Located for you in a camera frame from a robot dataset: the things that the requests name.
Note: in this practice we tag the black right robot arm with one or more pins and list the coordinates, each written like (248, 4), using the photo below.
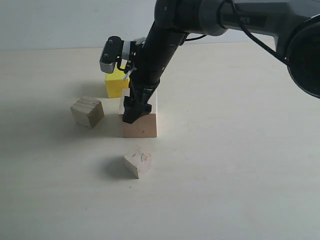
(287, 29)

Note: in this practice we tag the medium grained wooden cube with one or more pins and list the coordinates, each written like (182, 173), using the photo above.
(87, 111)

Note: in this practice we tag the yellow cube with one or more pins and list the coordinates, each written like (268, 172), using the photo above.
(114, 83)

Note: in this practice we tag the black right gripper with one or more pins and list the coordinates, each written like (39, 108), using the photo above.
(144, 80)

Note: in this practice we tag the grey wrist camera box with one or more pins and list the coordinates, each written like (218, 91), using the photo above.
(114, 51)

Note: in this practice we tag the small pale wooden cube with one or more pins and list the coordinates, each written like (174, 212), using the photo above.
(137, 161)

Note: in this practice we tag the large light wooden cube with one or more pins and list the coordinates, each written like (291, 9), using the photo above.
(146, 126)

